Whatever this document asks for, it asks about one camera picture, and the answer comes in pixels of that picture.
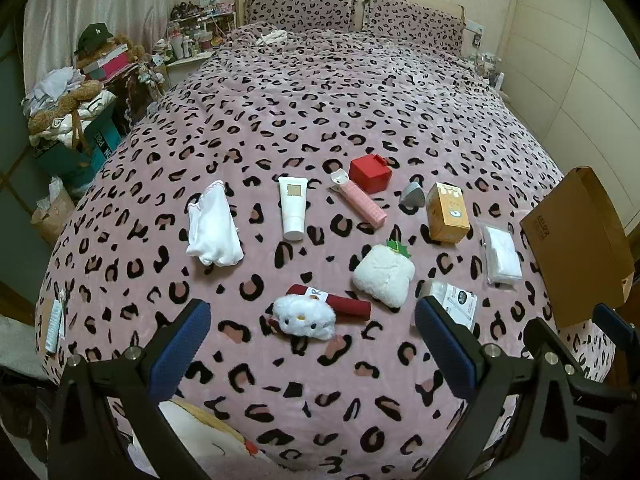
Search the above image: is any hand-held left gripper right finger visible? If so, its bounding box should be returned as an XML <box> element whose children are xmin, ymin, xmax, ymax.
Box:
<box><xmin>414</xmin><ymin>296</ymin><xmax>616</xmax><ymax>480</ymax></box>

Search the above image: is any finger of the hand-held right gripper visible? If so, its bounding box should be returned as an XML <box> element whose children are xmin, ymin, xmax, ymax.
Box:
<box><xmin>575</xmin><ymin>304</ymin><xmax>640</xmax><ymax>411</ymax></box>

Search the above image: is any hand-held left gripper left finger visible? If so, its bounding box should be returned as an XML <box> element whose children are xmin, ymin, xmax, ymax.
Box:
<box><xmin>47</xmin><ymin>299</ymin><xmax>212</xmax><ymax>480</ymax></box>

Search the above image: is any white plush pouch green leaf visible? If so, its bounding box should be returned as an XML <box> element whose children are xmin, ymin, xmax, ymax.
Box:
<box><xmin>351</xmin><ymin>240</ymin><xmax>417</xmax><ymax>308</ymax></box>

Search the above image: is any brown cardboard box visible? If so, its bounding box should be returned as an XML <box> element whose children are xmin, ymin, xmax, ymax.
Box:
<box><xmin>519</xmin><ymin>166</ymin><xmax>636</xmax><ymax>330</ymax></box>

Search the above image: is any clear bag of cotton pads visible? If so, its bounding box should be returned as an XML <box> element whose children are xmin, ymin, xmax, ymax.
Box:
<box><xmin>480</xmin><ymin>224</ymin><xmax>524</xmax><ymax>287</ymax></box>

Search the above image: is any white sock with red trim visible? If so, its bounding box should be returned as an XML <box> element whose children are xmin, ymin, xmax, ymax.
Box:
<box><xmin>186</xmin><ymin>180</ymin><xmax>245</xmax><ymax>267</ymax></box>

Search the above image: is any orange cardboard carton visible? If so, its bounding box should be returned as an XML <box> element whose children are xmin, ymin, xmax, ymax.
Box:
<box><xmin>427</xmin><ymin>182</ymin><xmax>472</xmax><ymax>245</ymax></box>

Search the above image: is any small clear labelled box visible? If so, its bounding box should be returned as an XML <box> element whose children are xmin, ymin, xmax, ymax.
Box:
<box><xmin>412</xmin><ymin>280</ymin><xmax>478</xmax><ymax>333</ymax></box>

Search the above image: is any dark red rolled cloth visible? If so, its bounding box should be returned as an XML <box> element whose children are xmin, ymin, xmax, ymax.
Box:
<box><xmin>286</xmin><ymin>284</ymin><xmax>372</xmax><ymax>321</ymax></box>

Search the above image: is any cream cartoon plush cushion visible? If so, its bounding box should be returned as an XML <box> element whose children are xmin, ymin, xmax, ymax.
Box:
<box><xmin>127</xmin><ymin>397</ymin><xmax>281</xmax><ymax>480</ymax></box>

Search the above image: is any white plush cat toy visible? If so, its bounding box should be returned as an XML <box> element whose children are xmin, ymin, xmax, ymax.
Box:
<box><xmin>267</xmin><ymin>294</ymin><xmax>338</xmax><ymax>342</ymax></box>

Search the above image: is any white cream tube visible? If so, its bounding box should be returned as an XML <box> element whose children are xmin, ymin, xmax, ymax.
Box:
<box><xmin>278</xmin><ymin>176</ymin><xmax>309</xmax><ymax>241</ymax></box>

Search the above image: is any brown paper bag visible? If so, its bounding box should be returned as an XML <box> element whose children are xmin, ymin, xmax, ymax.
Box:
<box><xmin>31</xmin><ymin>187</ymin><xmax>76</xmax><ymax>246</ymax></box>

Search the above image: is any red box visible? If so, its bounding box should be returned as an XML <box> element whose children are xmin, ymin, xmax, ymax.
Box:
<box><xmin>348</xmin><ymin>155</ymin><xmax>392</xmax><ymax>194</ymax></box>

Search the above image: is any teal storage box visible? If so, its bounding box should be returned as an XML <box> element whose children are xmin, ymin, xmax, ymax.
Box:
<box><xmin>32</xmin><ymin>105</ymin><xmax>123</xmax><ymax>191</ymax></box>

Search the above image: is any leopard print bed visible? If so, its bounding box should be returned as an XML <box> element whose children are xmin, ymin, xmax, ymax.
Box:
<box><xmin>35</xmin><ymin>24</ymin><xmax>617</xmax><ymax>480</ymax></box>

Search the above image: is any brown teddy bear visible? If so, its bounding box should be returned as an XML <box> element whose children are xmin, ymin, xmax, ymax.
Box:
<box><xmin>27</xmin><ymin>80</ymin><xmax>103</xmax><ymax>133</ymax></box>

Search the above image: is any white panelled wardrobe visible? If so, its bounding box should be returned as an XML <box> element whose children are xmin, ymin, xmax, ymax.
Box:
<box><xmin>500</xmin><ymin>0</ymin><xmax>640</xmax><ymax>171</ymax></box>

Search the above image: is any group of small cosmetic bottles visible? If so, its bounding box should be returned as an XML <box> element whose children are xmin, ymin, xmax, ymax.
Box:
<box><xmin>470</xmin><ymin>50</ymin><xmax>506</xmax><ymax>88</ymax></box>

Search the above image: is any pink flat box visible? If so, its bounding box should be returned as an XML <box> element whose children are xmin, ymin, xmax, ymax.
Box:
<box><xmin>82</xmin><ymin>44</ymin><xmax>132</xmax><ymax>81</ymax></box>

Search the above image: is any cluttered cosmetics shelf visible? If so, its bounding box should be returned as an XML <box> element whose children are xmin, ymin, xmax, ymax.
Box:
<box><xmin>152</xmin><ymin>0</ymin><xmax>238</xmax><ymax>68</ymax></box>

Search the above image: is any dark green cap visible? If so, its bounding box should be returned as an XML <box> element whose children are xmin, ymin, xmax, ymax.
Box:
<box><xmin>75</xmin><ymin>23</ymin><xmax>113</xmax><ymax>56</ymax></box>

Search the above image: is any leopard print pillow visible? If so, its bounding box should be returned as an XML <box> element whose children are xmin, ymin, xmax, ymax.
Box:
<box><xmin>242</xmin><ymin>0</ymin><xmax>360</xmax><ymax>28</ymax></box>
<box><xmin>362</xmin><ymin>0</ymin><xmax>467</xmax><ymax>53</ymax></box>

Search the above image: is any pale curtain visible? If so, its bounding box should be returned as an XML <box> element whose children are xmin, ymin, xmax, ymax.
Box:
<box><xmin>22</xmin><ymin>0</ymin><xmax>171</xmax><ymax>106</ymax></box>

